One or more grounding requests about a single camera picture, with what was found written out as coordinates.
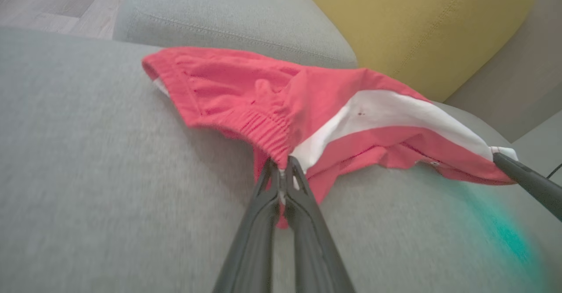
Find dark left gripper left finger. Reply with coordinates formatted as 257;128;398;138
213;158;281;293

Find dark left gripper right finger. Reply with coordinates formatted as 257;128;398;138
283;156;356;293

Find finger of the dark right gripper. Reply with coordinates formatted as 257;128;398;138
492;152;562;221

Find red shorts with white stripe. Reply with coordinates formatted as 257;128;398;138
141;46;519;230

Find grey sofa backrest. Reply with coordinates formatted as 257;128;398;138
443;0;562;144

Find yellow cushion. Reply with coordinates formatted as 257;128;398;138
292;0;538;103

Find grey sofa back cushion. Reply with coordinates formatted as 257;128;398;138
113;0;358;69

